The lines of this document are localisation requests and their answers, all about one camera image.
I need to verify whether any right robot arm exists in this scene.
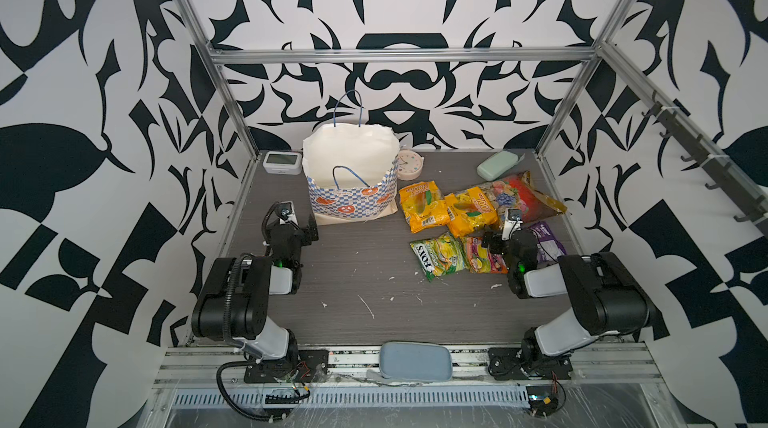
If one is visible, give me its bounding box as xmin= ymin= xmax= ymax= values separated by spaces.
xmin=482 ymin=229 xmax=662 ymax=381

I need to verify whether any white digital clock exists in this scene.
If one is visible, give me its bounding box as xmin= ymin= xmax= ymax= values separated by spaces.
xmin=262 ymin=151 xmax=303 ymax=176

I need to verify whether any blue checkered paper bag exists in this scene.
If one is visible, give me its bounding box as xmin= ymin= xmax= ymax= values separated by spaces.
xmin=302 ymin=90 xmax=400 ymax=226

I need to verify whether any orange snack pack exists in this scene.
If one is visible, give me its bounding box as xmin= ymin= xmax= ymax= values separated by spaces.
xmin=460 ymin=237 xmax=508 ymax=274

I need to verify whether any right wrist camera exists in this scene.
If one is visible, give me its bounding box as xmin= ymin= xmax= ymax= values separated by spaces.
xmin=501 ymin=208 xmax=523 ymax=242

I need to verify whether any wall hook rack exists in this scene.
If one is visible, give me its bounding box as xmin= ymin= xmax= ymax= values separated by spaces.
xmin=643 ymin=90 xmax=767 ymax=237

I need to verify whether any mint green case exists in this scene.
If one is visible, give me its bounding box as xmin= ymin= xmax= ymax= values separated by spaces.
xmin=476 ymin=151 xmax=522 ymax=182

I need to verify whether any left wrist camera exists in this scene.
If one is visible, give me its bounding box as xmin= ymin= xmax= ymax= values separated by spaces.
xmin=274 ymin=201 xmax=298 ymax=225

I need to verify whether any red fruit snack bag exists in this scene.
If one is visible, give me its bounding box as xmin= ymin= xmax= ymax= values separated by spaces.
xmin=479 ymin=171 xmax=567 ymax=227

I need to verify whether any yellow mango candy bag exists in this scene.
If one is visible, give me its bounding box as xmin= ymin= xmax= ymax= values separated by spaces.
xmin=445 ymin=187 xmax=499 ymax=237

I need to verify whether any purple snack pack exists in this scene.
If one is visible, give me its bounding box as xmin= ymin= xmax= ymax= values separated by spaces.
xmin=529 ymin=221 xmax=567 ymax=265

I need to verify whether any grey-blue pouch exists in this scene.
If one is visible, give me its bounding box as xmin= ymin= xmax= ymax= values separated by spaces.
xmin=379 ymin=341 xmax=453 ymax=382

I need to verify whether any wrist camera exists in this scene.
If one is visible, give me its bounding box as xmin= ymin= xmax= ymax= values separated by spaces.
xmin=274 ymin=201 xmax=298 ymax=225
xmin=501 ymin=208 xmax=523 ymax=242

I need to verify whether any green spring candy bag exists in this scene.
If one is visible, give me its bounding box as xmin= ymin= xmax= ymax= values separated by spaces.
xmin=409 ymin=232 xmax=467 ymax=281

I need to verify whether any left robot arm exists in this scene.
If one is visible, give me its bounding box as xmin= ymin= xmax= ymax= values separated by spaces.
xmin=191 ymin=201 xmax=319 ymax=423

